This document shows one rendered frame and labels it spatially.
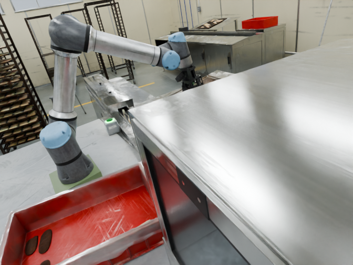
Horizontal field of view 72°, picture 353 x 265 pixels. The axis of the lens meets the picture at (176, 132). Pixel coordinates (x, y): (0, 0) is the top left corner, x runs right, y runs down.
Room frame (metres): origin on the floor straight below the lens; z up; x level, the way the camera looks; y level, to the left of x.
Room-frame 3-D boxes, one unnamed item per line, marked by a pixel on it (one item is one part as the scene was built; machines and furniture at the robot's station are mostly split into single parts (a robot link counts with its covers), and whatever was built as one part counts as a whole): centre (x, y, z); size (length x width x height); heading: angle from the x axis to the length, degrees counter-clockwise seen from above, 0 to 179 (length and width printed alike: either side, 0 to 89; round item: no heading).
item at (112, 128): (1.35, 0.38, 0.84); 0.08 x 0.08 x 0.11; 22
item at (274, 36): (4.46, -1.78, 0.44); 0.70 x 0.55 x 0.87; 22
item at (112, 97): (2.18, 0.58, 0.89); 1.25 x 0.18 x 0.09; 22
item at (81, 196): (0.57, 0.33, 0.88); 0.49 x 0.34 x 0.10; 109
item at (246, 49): (5.24, -1.03, 0.51); 3.00 x 1.26 x 1.03; 22
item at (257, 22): (4.46, -1.78, 0.94); 0.51 x 0.36 x 0.13; 26
